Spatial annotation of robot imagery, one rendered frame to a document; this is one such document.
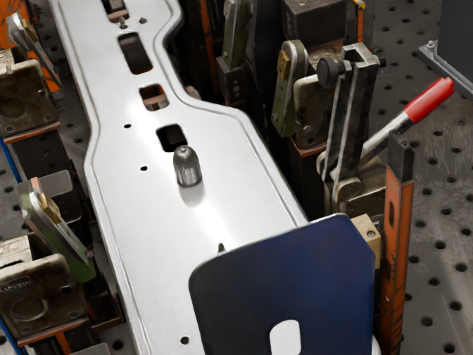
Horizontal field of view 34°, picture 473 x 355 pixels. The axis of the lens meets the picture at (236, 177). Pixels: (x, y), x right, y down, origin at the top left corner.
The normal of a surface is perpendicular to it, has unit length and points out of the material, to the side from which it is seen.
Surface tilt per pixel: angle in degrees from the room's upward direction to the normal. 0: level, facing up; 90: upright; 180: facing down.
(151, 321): 0
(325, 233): 90
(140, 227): 0
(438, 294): 0
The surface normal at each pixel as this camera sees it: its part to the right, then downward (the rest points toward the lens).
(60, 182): -0.11, -0.68
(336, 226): 0.33, 0.66
